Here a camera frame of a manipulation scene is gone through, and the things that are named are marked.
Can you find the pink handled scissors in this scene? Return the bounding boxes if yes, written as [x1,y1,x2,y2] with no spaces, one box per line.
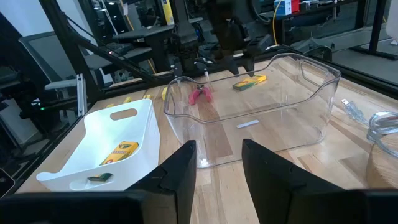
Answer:
[187,83,215,106]

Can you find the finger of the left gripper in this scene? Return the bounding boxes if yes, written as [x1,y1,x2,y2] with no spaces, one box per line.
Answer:
[244,57,255,77]
[222,55,240,77]

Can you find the aluminium extrusion post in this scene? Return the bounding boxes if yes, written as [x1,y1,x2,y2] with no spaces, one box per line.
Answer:
[76,73,88,118]

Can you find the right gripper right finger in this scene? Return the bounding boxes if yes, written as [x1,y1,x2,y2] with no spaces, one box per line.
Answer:
[242,139,346,224]

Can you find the small white strip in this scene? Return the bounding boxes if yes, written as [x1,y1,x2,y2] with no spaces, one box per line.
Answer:
[236,119,260,129]

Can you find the blue white carton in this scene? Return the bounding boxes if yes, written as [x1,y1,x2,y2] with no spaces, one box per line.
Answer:
[274,0,293,17]

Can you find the yellow green crayon box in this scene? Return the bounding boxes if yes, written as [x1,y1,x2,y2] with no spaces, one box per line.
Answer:
[232,73,268,92]
[86,172,114,183]
[99,140,140,166]

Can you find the yellow label strip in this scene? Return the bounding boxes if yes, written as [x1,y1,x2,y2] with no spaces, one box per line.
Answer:
[161,0,175,26]

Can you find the clear plastic storage bin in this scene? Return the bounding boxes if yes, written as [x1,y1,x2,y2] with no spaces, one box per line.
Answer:
[163,52,342,169]

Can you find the yellow cable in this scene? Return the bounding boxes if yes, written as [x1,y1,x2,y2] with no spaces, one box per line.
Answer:
[272,0,282,46]

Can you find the clear lamp power cable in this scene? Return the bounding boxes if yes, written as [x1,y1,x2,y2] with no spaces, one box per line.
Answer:
[341,98,398,158]

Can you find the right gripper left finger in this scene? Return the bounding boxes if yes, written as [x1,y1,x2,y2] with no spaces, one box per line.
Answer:
[126,139,198,224]

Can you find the white plastic storage bin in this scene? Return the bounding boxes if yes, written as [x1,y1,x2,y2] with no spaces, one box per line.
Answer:
[36,98,161,192]

